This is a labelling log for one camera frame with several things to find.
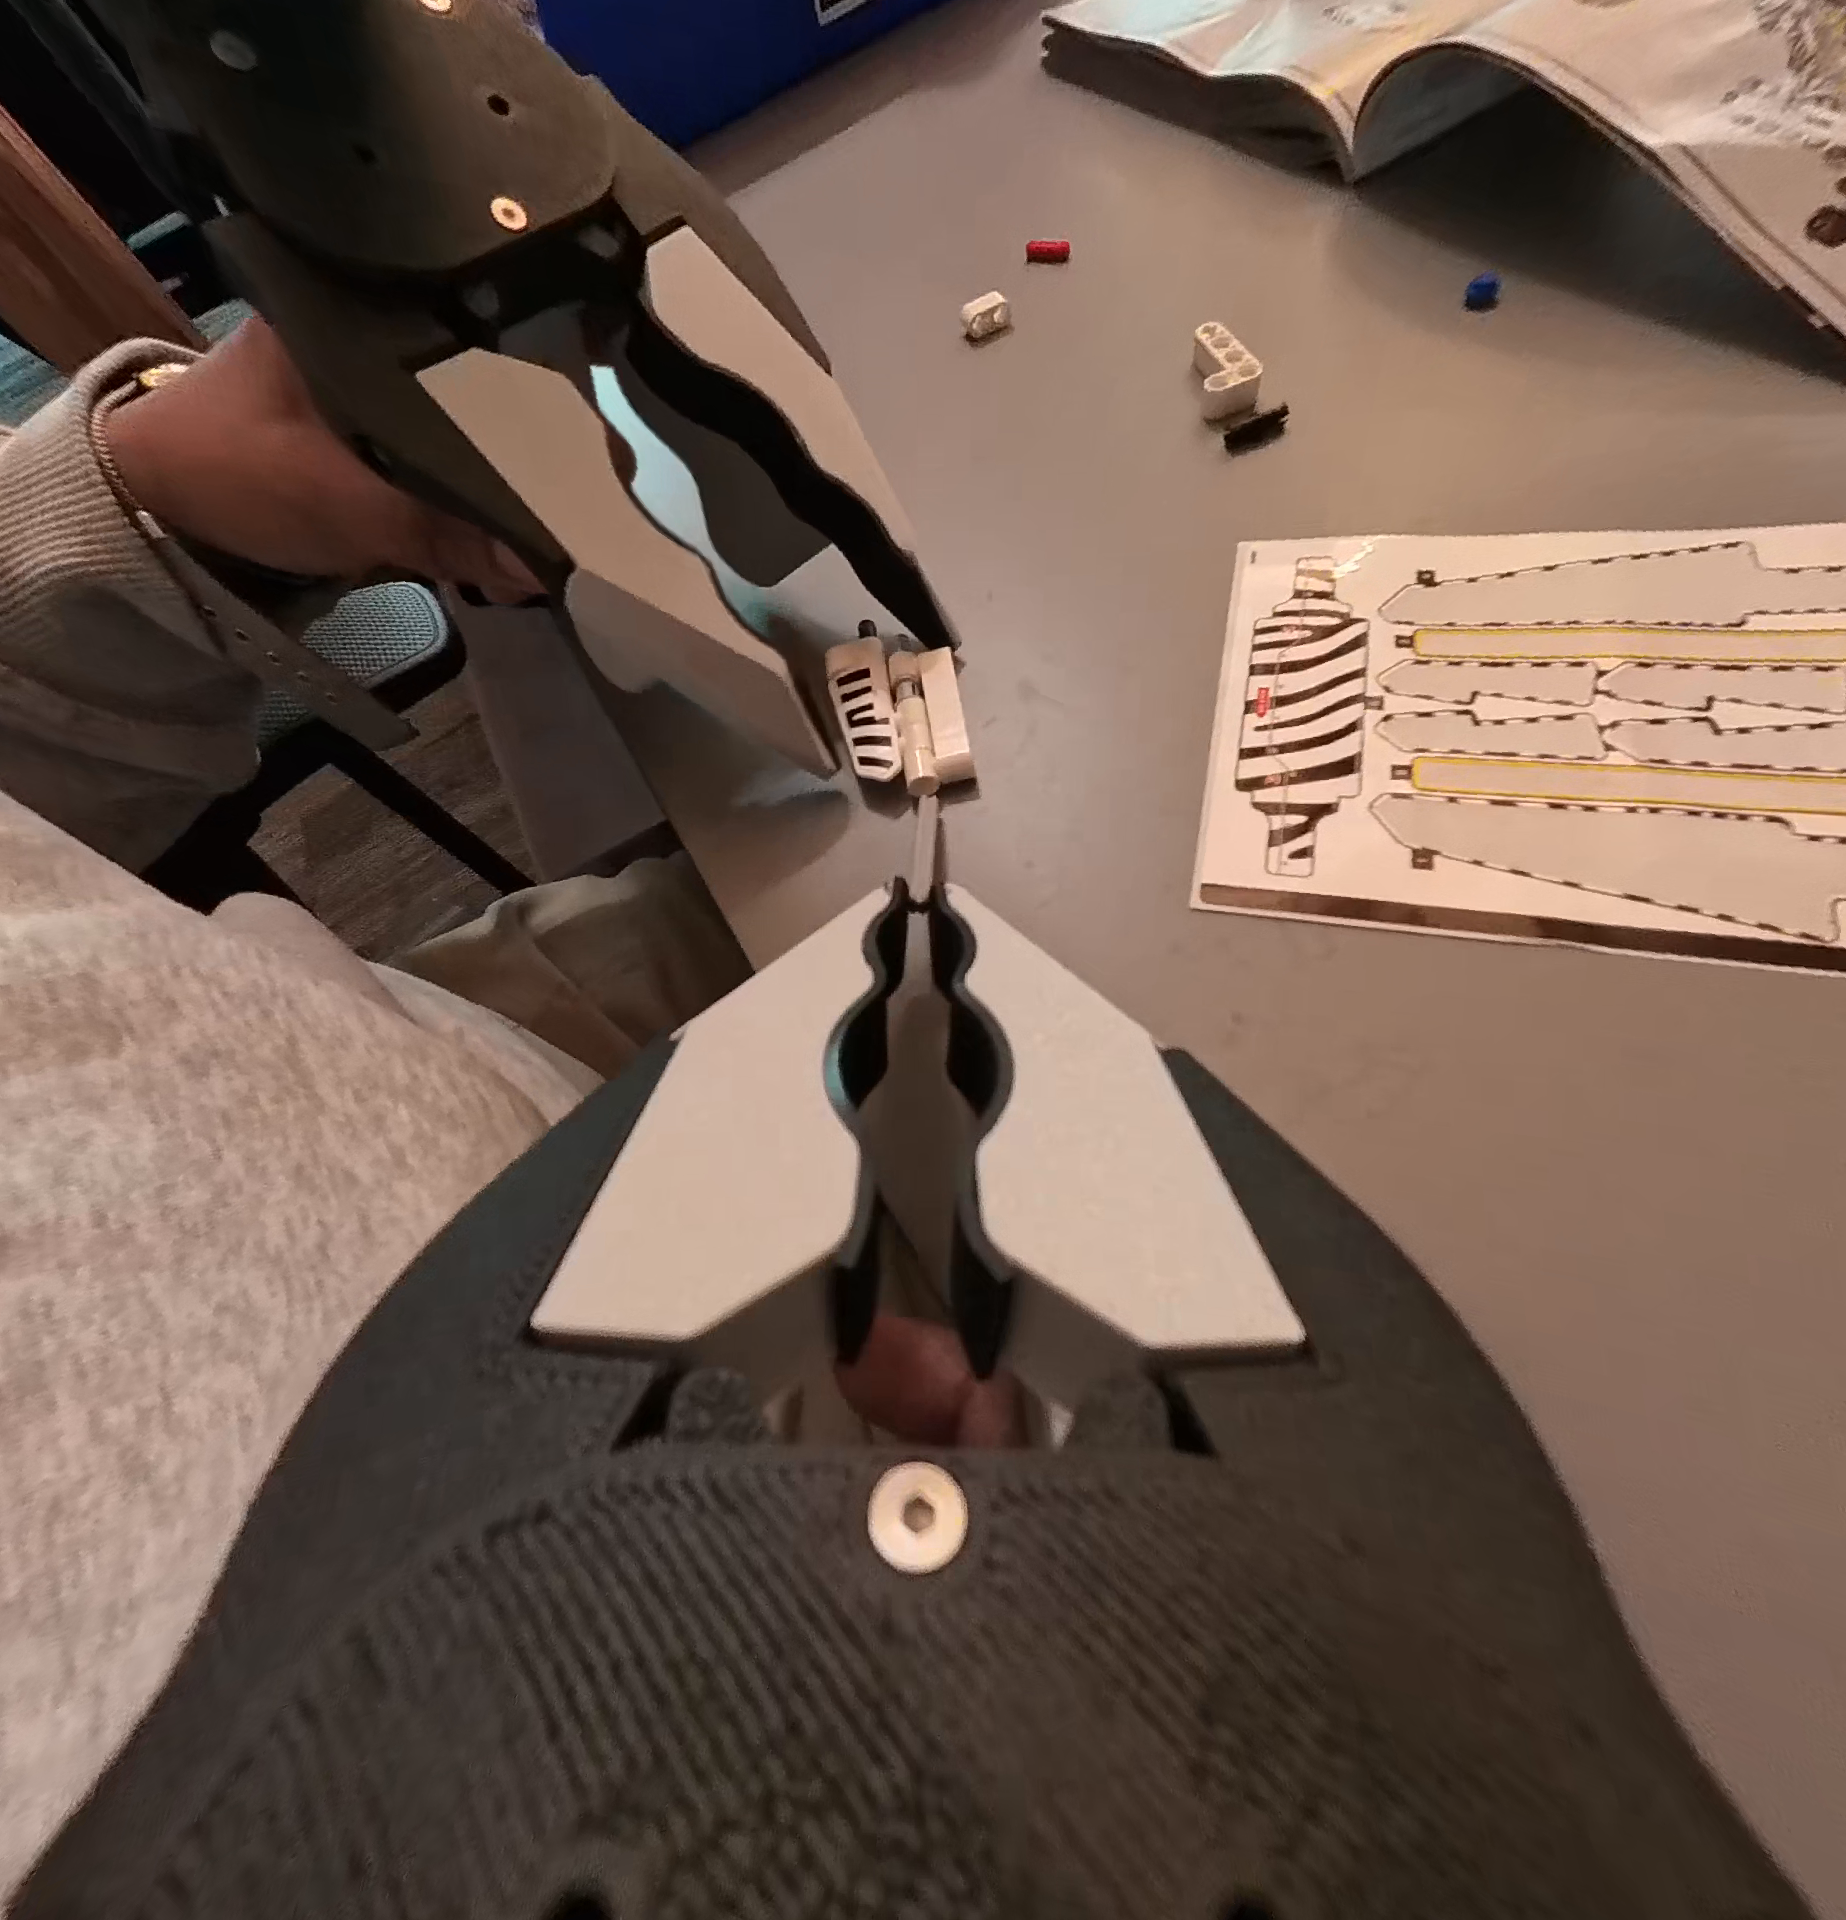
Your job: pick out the black lego pin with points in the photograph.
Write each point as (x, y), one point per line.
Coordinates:
(1257, 427)

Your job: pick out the white striped lego assembly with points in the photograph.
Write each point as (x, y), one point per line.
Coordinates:
(877, 706)

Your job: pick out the lego sticker sheet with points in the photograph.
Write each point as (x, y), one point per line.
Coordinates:
(1537, 780)

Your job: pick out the blue plastic bin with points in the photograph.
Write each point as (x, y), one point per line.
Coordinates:
(712, 60)

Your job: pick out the person's right hand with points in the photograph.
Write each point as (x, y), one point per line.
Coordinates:
(917, 1372)

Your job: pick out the short white lego beam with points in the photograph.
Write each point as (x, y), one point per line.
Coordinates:
(987, 315)

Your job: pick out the brown wooden table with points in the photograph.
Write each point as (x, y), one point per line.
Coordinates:
(39, 226)

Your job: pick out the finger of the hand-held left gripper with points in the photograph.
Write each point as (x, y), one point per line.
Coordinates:
(773, 345)
(533, 436)

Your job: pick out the small blue lego piece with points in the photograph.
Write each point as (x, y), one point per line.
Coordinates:
(1482, 291)

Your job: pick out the grey lego axle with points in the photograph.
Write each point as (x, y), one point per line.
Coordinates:
(926, 846)

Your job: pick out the person's left hand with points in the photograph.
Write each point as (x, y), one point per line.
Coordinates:
(247, 466)

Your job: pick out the person's grey sweater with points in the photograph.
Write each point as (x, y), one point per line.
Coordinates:
(189, 1200)

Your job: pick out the open lego instruction booklet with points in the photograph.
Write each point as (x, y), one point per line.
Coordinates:
(1612, 90)

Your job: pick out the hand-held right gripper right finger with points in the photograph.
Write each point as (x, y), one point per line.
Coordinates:
(1117, 1200)

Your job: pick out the grey mesh office chair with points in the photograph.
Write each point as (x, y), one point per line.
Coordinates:
(367, 630)

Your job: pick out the white angled lego beam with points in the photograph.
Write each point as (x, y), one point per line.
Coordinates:
(1231, 366)

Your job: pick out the person's khaki pants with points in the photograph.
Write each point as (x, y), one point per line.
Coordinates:
(562, 961)

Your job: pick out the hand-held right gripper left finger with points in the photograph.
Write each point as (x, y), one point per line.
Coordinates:
(697, 1185)

